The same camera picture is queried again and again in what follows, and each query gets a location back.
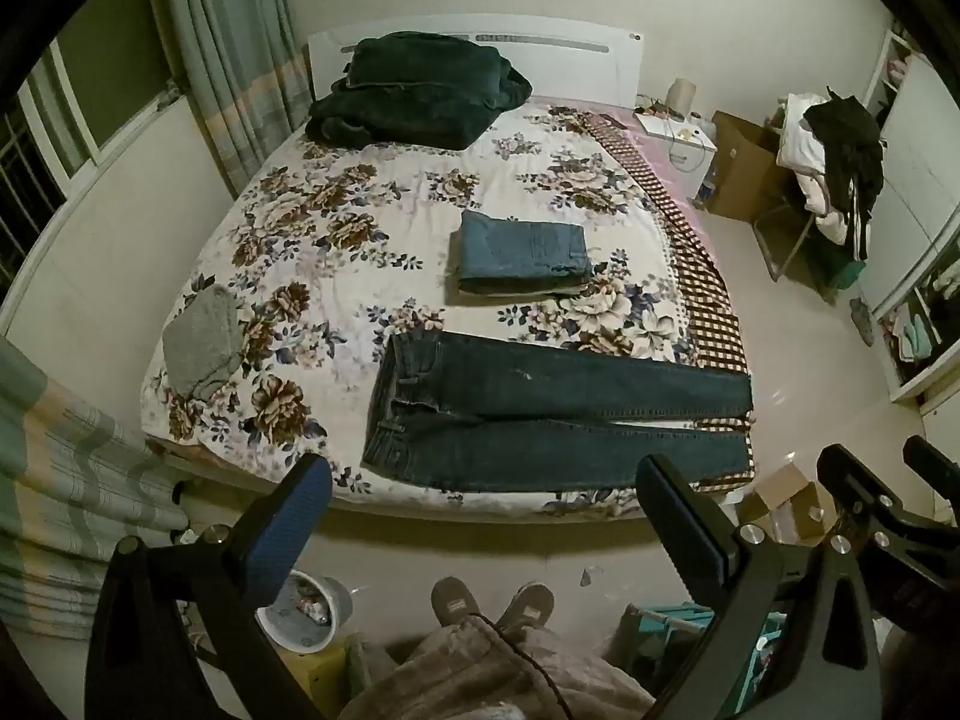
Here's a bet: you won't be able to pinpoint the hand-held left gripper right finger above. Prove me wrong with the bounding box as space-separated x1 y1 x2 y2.
636 453 882 720

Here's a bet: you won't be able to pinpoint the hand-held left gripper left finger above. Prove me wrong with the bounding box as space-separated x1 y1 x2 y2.
84 453 333 720

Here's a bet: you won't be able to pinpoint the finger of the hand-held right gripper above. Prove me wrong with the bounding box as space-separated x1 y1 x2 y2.
816 444 912 541
902 435 960 496

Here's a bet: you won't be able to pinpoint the dark blue jeans pants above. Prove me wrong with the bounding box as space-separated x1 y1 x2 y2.
361 330 754 494

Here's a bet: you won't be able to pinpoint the small cardboard box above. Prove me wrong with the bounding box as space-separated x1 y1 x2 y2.
739 461 837 548

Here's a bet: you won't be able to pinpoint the white trash bin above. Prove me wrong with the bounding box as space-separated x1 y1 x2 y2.
255 570 353 653

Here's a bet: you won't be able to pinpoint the teal crate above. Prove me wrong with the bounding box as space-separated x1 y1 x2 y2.
615 600 788 698

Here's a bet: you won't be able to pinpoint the yellow box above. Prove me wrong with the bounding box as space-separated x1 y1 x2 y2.
281 634 357 720

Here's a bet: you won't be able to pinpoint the person's right grey slipper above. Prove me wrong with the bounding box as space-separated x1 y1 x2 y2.
495 583 556 635

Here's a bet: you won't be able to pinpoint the person's grey slipper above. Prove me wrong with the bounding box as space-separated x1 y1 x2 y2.
495 583 556 635
431 576 481 627

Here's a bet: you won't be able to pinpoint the person's left grey slipper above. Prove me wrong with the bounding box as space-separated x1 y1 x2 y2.
431 576 481 627

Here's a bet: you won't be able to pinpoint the grey cloth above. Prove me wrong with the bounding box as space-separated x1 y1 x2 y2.
162 285 245 400

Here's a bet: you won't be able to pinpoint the person's legs and shoes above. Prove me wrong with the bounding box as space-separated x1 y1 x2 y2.
337 615 661 720

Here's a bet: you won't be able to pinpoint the short striped green curtain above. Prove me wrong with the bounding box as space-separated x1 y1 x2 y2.
0 334 188 623

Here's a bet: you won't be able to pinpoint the metal chair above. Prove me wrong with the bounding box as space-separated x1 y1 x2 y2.
754 195 863 293

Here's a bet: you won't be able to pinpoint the brown checked blanket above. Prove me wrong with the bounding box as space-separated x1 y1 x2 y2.
585 111 755 500

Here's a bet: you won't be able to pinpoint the white wardrobe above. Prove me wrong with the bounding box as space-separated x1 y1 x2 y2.
855 30 960 402

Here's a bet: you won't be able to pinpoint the bed with floral sheet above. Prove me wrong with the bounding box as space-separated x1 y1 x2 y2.
141 11 755 522

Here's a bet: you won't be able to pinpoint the folded light blue jeans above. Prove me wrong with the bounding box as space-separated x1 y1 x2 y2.
448 210 593 297

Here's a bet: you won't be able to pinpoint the white clothes pile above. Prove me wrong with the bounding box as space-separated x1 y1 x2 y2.
776 92 852 245

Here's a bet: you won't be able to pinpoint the large cardboard box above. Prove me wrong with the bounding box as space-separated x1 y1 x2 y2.
705 111 788 224

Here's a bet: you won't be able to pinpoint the black clothes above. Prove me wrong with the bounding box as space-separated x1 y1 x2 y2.
802 94 886 256

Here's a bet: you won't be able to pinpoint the white nightstand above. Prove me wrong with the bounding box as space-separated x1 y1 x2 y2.
636 109 719 200

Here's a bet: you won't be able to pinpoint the dark green blanket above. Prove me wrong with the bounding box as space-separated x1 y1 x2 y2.
305 31 533 151

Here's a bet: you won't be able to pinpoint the white headboard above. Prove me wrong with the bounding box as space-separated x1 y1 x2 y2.
307 13 646 110

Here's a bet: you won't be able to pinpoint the window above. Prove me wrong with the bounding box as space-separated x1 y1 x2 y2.
0 37 102 293

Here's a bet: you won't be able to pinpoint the long striped green curtain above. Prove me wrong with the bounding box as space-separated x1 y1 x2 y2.
142 0 316 196

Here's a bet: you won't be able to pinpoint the dark cable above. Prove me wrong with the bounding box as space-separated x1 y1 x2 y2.
472 613 575 720

